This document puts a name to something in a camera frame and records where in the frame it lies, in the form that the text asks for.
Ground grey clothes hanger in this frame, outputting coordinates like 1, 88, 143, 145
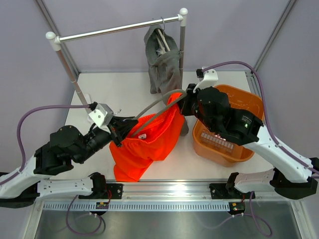
117, 89, 188, 136

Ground orange shorts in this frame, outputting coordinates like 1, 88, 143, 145
109, 104, 185, 182

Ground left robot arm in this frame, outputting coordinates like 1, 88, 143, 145
0, 117, 138, 209

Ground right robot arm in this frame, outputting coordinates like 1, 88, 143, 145
178, 84, 319, 200

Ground grey shorts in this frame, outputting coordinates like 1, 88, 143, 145
144, 24, 189, 137

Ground white clothes hanger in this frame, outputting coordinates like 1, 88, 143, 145
154, 18, 177, 56

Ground orange plastic basket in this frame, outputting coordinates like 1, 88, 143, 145
192, 85, 264, 167

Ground clothes rack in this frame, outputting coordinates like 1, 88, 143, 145
45, 7, 189, 108

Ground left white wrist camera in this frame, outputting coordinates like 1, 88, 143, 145
88, 102, 114, 131

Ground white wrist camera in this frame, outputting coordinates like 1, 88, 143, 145
88, 102, 114, 131
193, 68, 218, 93

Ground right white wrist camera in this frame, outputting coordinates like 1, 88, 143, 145
193, 68, 218, 93

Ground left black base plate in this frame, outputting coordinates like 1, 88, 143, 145
78, 183, 123, 200

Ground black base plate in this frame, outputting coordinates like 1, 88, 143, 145
209, 183, 251, 200
78, 183, 123, 200

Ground aluminium rail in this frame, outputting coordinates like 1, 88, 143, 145
32, 180, 304, 202

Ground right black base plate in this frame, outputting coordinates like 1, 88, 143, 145
209, 183, 251, 200

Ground white slotted cable duct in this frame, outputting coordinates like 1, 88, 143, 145
43, 201, 230, 212

